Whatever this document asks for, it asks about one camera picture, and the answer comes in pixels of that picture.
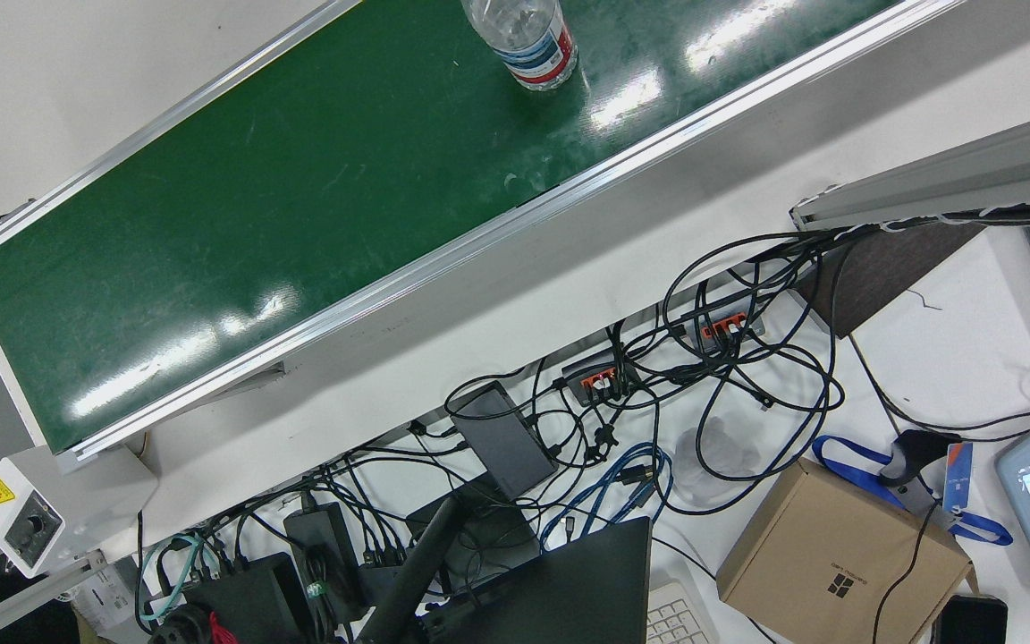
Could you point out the blue orange card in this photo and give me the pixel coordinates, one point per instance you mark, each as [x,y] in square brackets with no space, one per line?
[958,478]

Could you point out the black hub orange ports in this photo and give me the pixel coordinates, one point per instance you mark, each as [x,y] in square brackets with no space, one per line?
[594,376]

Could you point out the black power adapter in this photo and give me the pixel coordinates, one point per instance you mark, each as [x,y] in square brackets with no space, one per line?
[323,555]

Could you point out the clear plastic bag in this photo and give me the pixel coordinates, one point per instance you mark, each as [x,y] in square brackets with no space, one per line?
[716,456]

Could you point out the green conveyor belt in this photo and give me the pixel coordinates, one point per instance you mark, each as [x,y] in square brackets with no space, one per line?
[300,197]

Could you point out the black monitor on stand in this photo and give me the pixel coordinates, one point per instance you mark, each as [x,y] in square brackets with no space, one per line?
[569,590]

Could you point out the dark brown panel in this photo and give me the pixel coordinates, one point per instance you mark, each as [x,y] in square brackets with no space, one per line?
[873,268]

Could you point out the aluminium profile bar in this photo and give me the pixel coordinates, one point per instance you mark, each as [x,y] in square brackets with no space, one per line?
[971,174]

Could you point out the black power adapter brick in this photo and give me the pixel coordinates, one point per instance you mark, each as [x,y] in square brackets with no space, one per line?
[502,438]

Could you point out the clear plastic water bottle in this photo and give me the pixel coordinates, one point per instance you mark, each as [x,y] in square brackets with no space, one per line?
[528,40]

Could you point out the black phone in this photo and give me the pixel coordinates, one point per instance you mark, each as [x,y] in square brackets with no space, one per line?
[971,622]

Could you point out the white keyboard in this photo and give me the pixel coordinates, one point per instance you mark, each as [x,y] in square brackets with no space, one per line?
[676,619]

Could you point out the grey hub orange ports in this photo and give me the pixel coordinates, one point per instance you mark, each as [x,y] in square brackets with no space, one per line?
[725,326]

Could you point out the white conveyor control box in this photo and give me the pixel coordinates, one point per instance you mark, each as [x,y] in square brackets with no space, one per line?
[32,528]

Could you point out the brown cardboard box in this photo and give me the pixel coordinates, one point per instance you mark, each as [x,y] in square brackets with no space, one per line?
[837,555]

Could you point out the black box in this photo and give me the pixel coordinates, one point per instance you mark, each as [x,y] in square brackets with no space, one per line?
[256,599]

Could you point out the black pole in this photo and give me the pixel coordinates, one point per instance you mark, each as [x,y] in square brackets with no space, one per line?
[417,563]

